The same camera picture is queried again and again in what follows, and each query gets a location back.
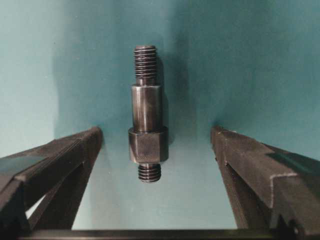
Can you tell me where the stepped threaded steel shaft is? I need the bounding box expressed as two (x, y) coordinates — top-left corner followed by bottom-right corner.
(128, 45), (169, 183)

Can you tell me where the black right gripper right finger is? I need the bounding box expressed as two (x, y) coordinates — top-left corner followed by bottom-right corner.
(211, 126), (320, 240)

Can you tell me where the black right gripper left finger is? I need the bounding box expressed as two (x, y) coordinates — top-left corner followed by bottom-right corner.
(0, 126), (103, 240)

